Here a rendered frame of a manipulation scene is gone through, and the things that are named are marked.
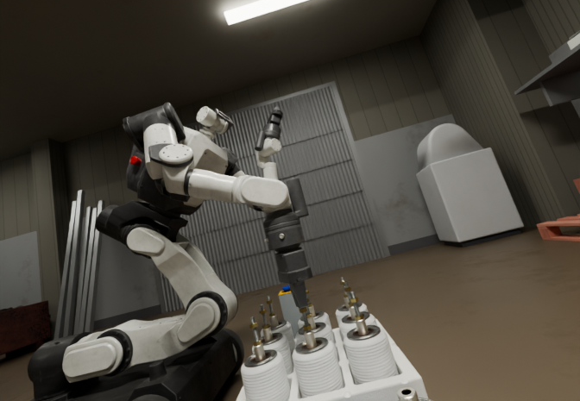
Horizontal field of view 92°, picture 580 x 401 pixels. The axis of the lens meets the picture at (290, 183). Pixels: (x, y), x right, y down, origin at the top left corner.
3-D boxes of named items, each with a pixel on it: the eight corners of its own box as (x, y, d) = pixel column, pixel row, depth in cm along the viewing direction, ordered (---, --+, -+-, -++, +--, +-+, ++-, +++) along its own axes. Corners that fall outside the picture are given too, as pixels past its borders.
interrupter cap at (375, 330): (387, 333, 59) (386, 329, 60) (355, 345, 58) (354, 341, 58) (371, 325, 67) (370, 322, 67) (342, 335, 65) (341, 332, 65)
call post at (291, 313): (299, 391, 94) (278, 296, 101) (300, 380, 101) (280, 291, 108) (320, 385, 94) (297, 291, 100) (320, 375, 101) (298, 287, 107)
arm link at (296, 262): (324, 274, 61) (309, 221, 64) (282, 287, 58) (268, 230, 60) (304, 272, 73) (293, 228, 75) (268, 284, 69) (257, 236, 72)
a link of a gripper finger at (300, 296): (296, 309, 63) (289, 281, 64) (309, 304, 64) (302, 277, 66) (299, 310, 62) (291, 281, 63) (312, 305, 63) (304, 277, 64)
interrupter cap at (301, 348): (293, 358, 59) (292, 354, 60) (299, 343, 67) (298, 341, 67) (327, 351, 58) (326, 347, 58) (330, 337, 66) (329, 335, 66)
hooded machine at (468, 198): (494, 232, 331) (454, 131, 357) (531, 231, 273) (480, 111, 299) (438, 246, 335) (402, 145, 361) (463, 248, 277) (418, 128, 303)
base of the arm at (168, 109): (123, 137, 81) (119, 112, 87) (147, 163, 92) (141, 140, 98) (173, 118, 83) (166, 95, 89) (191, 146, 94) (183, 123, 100)
